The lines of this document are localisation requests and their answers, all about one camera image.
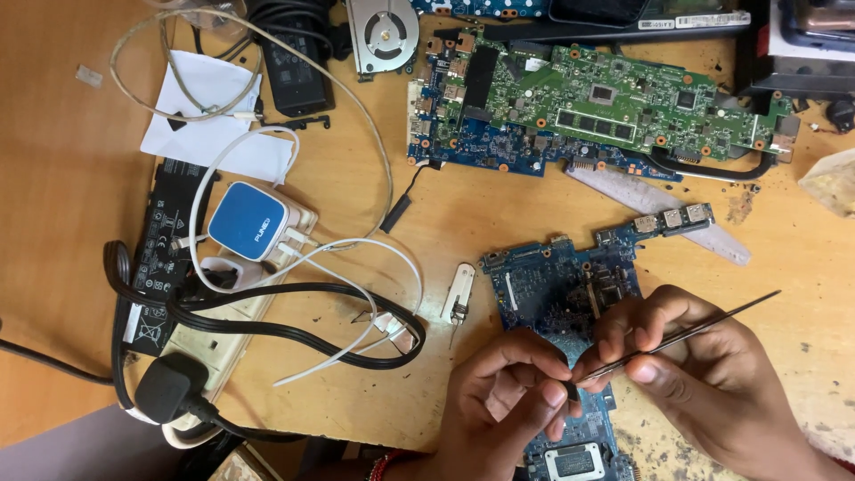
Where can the person's right hand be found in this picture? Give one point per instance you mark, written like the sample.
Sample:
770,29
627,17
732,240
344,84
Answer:
715,374

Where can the person's left hand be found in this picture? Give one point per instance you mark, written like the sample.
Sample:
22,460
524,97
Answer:
481,427

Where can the metal tweezers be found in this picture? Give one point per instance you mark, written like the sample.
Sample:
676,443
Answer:
721,316

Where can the small black component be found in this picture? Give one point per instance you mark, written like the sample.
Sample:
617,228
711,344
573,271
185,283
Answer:
572,391

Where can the small white plastic tool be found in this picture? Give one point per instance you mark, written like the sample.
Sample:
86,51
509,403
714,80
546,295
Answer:
459,290

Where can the small blue circuit board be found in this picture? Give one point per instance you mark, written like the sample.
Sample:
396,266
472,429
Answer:
554,287

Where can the clear plastic ruler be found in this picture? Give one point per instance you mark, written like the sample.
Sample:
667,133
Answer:
634,194

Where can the black heat pipe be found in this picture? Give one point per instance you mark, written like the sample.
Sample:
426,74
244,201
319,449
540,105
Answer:
728,174

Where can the clear plastic bag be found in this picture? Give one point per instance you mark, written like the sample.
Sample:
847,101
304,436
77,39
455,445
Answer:
831,184

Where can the brown cardboard box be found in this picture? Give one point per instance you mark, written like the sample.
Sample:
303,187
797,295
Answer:
240,467

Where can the white power strip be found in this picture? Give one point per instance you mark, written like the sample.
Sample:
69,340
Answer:
220,341

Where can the large blue circuit board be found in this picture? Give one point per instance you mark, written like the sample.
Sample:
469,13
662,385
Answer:
481,143

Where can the small round black part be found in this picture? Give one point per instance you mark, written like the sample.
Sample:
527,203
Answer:
841,115

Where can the green circuit board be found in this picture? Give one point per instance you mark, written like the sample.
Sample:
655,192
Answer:
601,93

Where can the blue and white charger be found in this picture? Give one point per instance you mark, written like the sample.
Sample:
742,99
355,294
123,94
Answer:
247,220

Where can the black mains plug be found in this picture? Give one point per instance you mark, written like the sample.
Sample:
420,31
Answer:
170,391

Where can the black laptop base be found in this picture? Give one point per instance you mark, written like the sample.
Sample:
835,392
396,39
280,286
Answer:
601,30

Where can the black laptop battery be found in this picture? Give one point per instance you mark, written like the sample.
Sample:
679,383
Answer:
164,234

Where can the white paper sheet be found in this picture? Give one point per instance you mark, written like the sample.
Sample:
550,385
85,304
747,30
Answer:
214,133

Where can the silver laptop cooling fan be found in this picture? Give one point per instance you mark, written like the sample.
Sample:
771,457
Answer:
384,33

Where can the black power adapter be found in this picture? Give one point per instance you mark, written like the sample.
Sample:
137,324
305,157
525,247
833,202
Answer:
294,67

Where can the blue dotted board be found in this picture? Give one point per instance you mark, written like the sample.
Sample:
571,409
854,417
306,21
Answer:
481,6

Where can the crumpled clear plastic wrap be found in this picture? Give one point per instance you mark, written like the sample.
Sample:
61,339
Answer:
200,13

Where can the small clear plastic piece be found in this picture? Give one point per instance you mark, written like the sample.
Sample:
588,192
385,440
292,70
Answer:
89,76

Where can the small black bracket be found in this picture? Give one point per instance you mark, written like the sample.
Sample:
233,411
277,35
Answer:
300,123

